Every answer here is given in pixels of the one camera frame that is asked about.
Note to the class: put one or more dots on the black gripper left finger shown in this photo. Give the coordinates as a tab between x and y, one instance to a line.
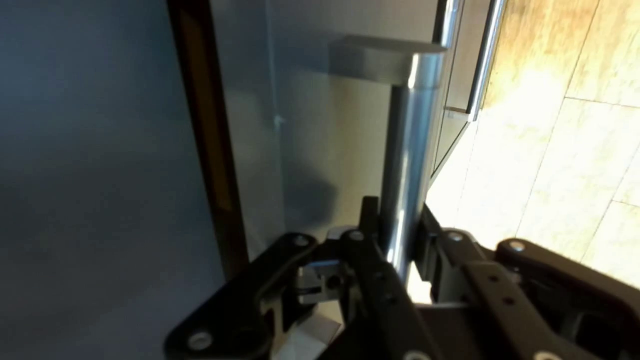
373	286

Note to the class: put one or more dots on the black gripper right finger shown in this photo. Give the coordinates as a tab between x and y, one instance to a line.
493	286

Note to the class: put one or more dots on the dark drawer with wooden interior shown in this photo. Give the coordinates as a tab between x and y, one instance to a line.
332	147

